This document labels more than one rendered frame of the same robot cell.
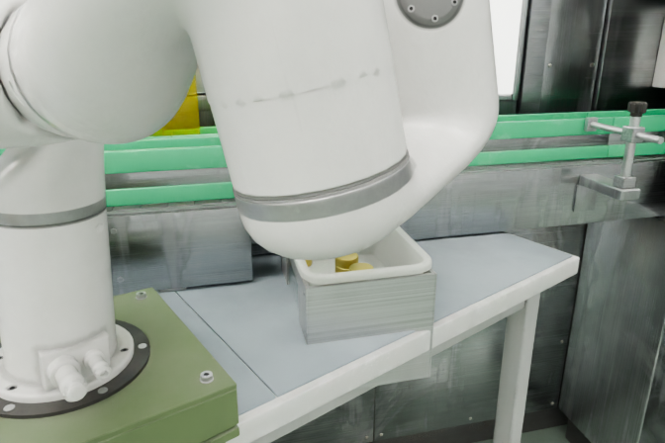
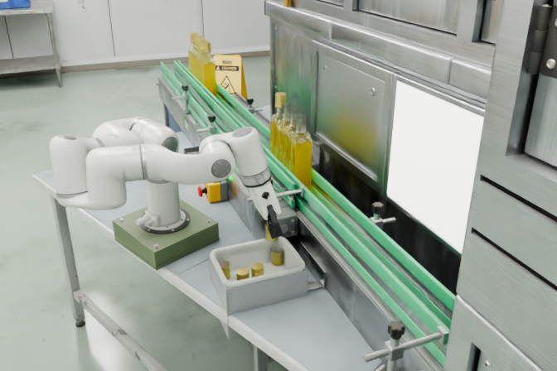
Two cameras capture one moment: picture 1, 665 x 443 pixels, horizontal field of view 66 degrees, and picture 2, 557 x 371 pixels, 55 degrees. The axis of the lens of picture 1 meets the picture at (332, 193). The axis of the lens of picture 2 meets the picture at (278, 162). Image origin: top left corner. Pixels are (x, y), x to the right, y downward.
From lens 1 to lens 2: 1.44 m
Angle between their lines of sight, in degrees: 76
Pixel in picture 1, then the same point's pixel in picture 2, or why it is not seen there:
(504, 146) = (391, 295)
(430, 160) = (75, 199)
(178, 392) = (150, 243)
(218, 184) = not seen: hidden behind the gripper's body
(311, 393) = (181, 285)
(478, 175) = (367, 298)
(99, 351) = (152, 219)
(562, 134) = (424, 324)
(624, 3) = not seen: outside the picture
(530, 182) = not seen: hidden behind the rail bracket
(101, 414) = (140, 233)
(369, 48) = (55, 173)
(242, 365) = (195, 264)
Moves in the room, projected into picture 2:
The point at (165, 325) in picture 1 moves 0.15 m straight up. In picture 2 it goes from (188, 232) to (185, 187)
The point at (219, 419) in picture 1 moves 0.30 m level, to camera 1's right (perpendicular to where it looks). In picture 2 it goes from (151, 259) to (141, 330)
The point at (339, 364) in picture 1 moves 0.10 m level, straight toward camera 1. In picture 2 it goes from (196, 287) to (157, 291)
